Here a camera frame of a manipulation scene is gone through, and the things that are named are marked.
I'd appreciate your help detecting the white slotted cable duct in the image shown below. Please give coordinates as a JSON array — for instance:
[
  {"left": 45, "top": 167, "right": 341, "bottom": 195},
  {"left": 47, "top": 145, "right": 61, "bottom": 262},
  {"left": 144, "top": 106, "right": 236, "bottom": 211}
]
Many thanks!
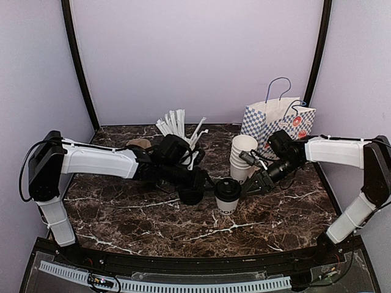
[{"left": 38, "top": 261, "right": 291, "bottom": 293}]

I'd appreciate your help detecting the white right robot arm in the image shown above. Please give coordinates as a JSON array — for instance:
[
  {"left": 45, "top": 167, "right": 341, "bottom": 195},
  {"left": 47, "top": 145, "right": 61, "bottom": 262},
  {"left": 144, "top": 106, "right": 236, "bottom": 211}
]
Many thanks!
[{"left": 239, "top": 130, "right": 390, "bottom": 265}]

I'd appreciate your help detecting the white wrapped straws bundle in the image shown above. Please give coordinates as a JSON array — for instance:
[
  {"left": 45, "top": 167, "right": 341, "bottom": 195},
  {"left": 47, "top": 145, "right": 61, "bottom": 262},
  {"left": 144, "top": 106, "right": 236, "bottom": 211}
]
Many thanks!
[{"left": 155, "top": 109, "right": 209, "bottom": 150}]

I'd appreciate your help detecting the white paper coffee cup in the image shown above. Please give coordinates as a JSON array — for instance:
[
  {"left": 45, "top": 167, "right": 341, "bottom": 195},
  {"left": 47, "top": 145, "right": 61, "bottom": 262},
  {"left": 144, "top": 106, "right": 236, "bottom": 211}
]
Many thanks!
[{"left": 216, "top": 197, "right": 239, "bottom": 215}]

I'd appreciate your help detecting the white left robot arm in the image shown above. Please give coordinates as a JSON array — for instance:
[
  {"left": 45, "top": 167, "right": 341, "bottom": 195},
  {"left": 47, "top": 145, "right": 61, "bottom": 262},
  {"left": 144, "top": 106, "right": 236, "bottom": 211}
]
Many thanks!
[{"left": 21, "top": 131, "right": 214, "bottom": 266}]

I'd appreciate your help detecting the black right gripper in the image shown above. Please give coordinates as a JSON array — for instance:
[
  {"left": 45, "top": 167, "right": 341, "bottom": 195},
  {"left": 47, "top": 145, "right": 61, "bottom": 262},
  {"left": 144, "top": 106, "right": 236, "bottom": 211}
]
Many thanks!
[{"left": 242, "top": 156, "right": 302, "bottom": 196}]

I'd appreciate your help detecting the black front rail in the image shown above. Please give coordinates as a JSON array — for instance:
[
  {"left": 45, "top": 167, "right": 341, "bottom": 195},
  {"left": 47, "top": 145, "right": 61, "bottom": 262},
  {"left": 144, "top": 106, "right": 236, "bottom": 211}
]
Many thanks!
[{"left": 56, "top": 244, "right": 346, "bottom": 275}]

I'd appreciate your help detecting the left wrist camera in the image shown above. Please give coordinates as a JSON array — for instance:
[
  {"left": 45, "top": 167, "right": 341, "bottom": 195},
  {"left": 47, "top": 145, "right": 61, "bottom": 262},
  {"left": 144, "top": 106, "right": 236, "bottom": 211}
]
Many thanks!
[{"left": 181, "top": 149, "right": 205, "bottom": 170}]

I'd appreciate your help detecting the black vertical frame post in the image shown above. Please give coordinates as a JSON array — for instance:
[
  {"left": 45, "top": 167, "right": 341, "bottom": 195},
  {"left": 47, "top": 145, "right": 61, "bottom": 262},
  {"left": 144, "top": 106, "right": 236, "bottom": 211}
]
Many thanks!
[{"left": 304, "top": 0, "right": 332, "bottom": 107}]

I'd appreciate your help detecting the stack of white paper cups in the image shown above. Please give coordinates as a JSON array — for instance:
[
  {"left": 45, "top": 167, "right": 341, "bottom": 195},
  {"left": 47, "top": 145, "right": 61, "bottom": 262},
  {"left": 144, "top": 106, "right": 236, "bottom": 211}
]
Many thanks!
[{"left": 230, "top": 134, "right": 258, "bottom": 184}]

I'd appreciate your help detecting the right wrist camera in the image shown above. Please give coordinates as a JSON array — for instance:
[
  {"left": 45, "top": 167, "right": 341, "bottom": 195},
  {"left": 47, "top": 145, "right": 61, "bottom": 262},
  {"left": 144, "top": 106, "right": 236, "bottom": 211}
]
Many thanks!
[{"left": 239, "top": 151, "right": 267, "bottom": 170}]

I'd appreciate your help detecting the stack of black lids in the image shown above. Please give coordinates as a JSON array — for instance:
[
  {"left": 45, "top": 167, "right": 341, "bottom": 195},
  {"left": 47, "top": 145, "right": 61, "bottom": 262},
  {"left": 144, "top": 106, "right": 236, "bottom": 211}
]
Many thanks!
[{"left": 177, "top": 189, "right": 204, "bottom": 206}]

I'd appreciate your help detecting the blue checkered paper bag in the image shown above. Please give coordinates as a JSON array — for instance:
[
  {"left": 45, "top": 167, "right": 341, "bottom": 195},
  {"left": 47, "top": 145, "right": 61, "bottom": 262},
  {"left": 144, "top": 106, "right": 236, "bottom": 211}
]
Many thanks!
[{"left": 241, "top": 78, "right": 316, "bottom": 159}]

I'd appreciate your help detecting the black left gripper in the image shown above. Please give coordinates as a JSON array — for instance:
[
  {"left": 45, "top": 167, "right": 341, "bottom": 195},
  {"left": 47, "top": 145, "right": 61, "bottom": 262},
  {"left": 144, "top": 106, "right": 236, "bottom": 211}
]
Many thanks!
[{"left": 160, "top": 161, "right": 216, "bottom": 194}]

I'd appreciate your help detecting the black coffee lid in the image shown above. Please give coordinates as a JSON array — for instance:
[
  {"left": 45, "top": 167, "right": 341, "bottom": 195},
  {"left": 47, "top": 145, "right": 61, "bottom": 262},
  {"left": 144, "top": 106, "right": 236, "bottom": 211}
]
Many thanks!
[{"left": 214, "top": 178, "right": 242, "bottom": 203}]

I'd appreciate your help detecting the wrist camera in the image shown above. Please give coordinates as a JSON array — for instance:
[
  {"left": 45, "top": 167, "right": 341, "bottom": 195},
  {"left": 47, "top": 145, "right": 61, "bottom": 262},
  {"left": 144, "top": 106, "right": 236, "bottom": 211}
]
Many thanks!
[
  {"left": 239, "top": 151, "right": 267, "bottom": 170},
  {"left": 181, "top": 149, "right": 205, "bottom": 170}
]

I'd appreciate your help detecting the brown cardboard cup carrier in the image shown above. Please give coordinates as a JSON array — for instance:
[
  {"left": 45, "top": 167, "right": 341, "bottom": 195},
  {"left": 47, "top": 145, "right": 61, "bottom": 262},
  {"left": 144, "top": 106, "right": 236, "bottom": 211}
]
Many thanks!
[{"left": 126, "top": 138, "right": 152, "bottom": 149}]

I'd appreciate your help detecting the black left frame post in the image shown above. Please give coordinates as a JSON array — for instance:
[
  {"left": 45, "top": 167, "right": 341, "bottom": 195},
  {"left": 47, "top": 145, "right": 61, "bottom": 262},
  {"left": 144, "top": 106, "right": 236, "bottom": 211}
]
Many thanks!
[{"left": 61, "top": 0, "right": 100, "bottom": 132}]

